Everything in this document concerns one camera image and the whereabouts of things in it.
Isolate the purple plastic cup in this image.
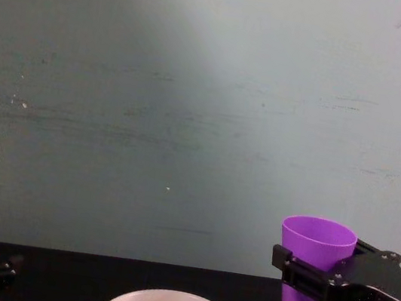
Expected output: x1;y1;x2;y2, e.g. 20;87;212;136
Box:
268;211;360;301

